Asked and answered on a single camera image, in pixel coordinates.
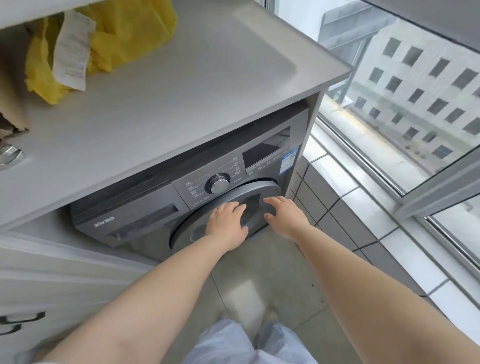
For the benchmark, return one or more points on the grey detergent drawer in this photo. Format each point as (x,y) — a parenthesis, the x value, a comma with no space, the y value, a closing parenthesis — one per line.
(127,221)

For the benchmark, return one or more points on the grey front-load washing machine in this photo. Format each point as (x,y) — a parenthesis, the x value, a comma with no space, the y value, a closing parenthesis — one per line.
(157,210)

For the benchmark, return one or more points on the yellow plastic bag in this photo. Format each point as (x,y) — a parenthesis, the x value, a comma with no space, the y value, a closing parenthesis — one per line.
(123,33)

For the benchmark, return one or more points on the person's left hand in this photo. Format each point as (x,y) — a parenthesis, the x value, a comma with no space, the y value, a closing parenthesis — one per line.
(225,228)

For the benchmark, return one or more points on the grey window frame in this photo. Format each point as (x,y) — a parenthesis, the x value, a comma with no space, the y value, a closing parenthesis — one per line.
(431,195)

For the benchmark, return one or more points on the person's right hand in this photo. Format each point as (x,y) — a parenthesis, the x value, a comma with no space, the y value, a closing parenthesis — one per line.
(289,221)

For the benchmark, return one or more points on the brown cardboard box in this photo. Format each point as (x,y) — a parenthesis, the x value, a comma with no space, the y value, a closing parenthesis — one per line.
(11,93)

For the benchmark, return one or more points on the round grey washing machine door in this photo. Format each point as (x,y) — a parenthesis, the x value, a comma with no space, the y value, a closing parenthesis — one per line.
(258,198)

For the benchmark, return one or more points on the blue label sticker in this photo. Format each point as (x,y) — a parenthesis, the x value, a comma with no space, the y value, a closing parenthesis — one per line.
(289,158)

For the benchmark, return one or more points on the white cabinet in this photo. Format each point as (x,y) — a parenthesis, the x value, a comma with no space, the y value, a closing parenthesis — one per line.
(56,277)

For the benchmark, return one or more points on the white building outside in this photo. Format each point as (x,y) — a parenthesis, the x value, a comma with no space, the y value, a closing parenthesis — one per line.
(420,86)

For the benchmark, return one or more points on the person's left fingers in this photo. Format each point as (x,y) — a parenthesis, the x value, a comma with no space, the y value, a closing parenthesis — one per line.
(230,209)

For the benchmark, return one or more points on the silver washing machine dial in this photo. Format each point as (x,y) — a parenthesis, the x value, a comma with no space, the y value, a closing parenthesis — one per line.
(217,183)

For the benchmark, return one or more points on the white upper shelf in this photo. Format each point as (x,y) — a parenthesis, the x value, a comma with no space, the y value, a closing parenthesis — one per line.
(45,9)

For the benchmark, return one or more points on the white paper receipt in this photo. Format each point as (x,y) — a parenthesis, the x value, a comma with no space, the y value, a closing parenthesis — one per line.
(73,52)

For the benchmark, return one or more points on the shiny metal fitting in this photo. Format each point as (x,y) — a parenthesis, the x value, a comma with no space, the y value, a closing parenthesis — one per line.
(9,154)

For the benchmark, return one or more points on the person's right thumb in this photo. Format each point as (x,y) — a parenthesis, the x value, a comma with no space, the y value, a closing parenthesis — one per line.
(270,216)

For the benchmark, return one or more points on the light blue trousers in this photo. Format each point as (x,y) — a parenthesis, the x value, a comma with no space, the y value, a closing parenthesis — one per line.
(232,345)

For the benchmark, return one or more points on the person's right forearm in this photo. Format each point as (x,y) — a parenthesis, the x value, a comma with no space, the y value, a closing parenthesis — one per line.
(375,288)

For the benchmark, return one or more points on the person's left forearm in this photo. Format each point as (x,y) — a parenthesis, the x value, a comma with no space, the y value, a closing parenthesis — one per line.
(150,296)

